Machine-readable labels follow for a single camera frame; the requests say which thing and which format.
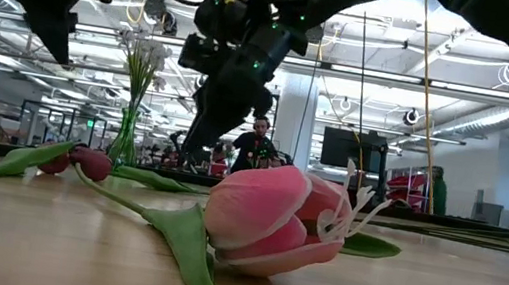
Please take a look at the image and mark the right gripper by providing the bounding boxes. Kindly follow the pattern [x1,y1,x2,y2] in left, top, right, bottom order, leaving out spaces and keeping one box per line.
[180,7,312,170]

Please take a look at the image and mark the pink tulip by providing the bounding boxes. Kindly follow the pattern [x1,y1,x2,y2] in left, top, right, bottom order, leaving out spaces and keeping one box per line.
[56,119,414,285]

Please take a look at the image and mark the white flower spray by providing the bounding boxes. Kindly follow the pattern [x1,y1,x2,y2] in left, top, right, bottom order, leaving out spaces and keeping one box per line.
[100,23,177,149]

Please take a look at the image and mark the dark red tulip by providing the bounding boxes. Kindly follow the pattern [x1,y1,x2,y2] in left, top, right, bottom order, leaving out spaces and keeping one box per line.
[0,129,77,200]
[66,144,215,200]

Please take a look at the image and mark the green glass vase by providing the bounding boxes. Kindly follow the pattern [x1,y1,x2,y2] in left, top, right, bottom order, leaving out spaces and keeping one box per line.
[105,104,147,170]

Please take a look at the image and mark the person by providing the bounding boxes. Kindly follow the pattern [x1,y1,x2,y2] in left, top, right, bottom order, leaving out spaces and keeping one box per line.
[425,164,454,218]
[228,112,292,181]

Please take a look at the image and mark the white pillar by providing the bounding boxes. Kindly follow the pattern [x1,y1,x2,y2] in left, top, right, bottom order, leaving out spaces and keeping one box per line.
[269,71,322,172]

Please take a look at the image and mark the black monitor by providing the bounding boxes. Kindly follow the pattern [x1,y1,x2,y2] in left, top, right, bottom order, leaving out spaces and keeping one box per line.
[314,125,393,208]

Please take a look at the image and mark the red storage bins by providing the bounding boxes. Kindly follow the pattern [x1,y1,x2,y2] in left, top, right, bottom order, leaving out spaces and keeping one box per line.
[384,168,433,210]

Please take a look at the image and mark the grey bin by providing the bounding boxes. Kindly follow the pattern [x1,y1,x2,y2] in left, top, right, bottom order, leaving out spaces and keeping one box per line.
[469,199,505,228]

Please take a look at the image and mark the black metal frame rig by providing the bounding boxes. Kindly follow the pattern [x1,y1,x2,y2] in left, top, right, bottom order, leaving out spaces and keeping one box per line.
[14,99,111,159]

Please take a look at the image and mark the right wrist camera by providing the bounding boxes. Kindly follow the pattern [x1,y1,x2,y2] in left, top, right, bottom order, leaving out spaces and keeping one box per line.
[176,30,234,79]

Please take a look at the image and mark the black ceiling camera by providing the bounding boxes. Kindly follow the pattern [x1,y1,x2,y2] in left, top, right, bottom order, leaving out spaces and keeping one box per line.
[138,0,184,39]

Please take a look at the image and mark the black hanging cable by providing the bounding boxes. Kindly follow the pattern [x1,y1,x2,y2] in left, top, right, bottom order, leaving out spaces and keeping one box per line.
[337,11,387,190]

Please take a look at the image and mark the yellow cable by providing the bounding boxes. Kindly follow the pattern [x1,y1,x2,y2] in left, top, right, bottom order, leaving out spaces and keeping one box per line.
[392,0,465,215]

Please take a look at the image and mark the silver ventilation duct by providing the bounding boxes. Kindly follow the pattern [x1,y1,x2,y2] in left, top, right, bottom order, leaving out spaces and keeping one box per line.
[437,89,509,147]

